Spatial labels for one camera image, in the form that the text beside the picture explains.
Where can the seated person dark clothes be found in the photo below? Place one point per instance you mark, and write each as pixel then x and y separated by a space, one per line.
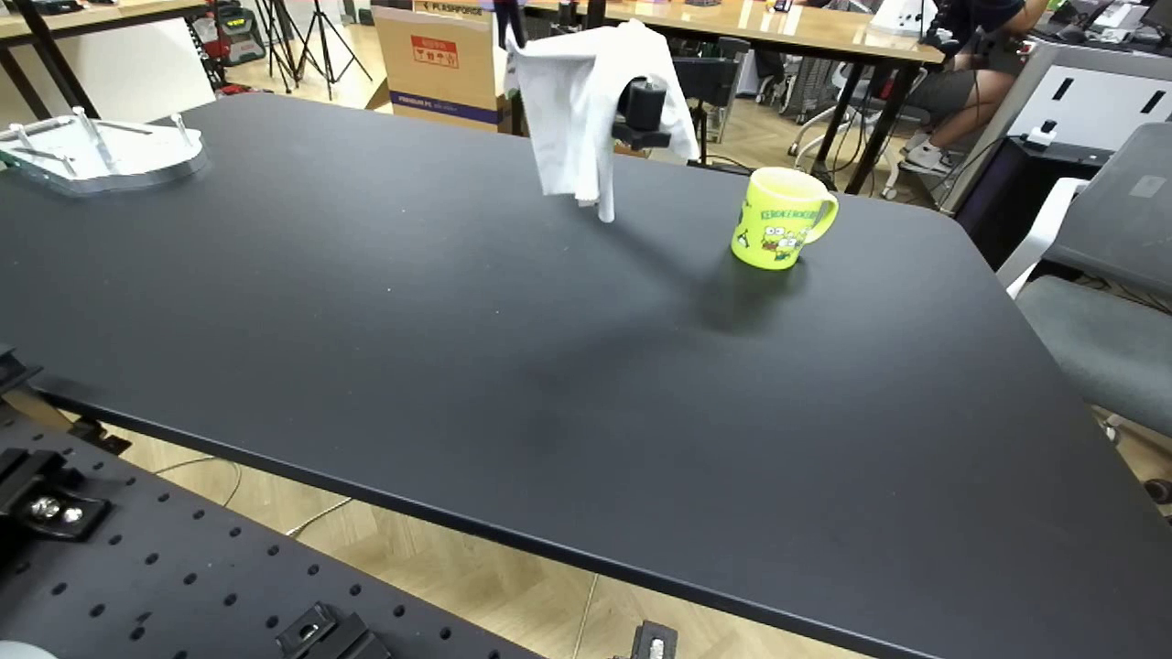
pixel 974 94

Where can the small black silver clamp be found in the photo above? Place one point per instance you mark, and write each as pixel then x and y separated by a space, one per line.
pixel 652 642

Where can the long wooden background table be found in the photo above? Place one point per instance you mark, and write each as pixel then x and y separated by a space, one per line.
pixel 808 27

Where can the black perforated breadboard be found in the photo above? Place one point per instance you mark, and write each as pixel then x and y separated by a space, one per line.
pixel 160 572

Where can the grey office chair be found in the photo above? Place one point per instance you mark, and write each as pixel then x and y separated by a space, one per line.
pixel 1104 317

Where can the black square mount bracket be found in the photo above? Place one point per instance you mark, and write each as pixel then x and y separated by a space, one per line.
pixel 325 635

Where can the clear plastic dish rack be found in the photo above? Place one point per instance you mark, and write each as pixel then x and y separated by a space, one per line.
pixel 103 152

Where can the black bracket with silver screws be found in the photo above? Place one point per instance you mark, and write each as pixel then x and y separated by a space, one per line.
pixel 49 502

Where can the cardboard box with red label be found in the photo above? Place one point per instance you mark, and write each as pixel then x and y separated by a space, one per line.
pixel 442 61

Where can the black background office chair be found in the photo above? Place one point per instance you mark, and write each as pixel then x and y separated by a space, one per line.
pixel 710 105

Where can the white towel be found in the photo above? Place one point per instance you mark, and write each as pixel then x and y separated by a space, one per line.
pixel 571 111

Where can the white cabinet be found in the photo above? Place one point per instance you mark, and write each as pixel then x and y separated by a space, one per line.
pixel 1100 105

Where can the black tripod camera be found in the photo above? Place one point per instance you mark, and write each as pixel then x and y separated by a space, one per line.
pixel 641 105

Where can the thin black background tripod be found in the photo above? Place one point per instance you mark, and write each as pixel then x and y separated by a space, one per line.
pixel 320 39

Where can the wooden table black legs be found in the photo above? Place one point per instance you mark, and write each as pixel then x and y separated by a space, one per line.
pixel 73 18

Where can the black tripod pole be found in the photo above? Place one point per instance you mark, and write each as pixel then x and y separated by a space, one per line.
pixel 510 22

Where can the yellow green mug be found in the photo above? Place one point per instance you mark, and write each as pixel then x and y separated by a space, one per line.
pixel 774 223

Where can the black table edge clamp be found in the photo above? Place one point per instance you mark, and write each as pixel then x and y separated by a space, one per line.
pixel 98 434

